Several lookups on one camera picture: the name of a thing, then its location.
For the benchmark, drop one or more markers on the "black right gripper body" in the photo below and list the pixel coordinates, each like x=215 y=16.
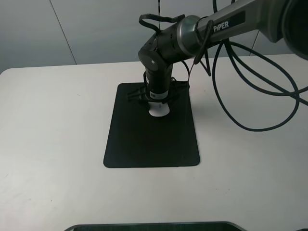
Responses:
x=158 y=83

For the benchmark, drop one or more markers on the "white wireless computer mouse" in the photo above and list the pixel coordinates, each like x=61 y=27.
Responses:
x=158 y=109

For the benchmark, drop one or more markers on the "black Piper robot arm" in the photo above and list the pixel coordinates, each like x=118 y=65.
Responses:
x=183 y=37

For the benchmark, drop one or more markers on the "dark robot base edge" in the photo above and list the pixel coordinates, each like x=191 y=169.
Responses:
x=175 y=226

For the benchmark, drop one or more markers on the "black rectangular mouse pad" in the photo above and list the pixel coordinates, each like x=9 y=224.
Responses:
x=137 y=139

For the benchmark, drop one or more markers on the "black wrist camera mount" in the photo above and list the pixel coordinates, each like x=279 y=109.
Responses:
x=137 y=95

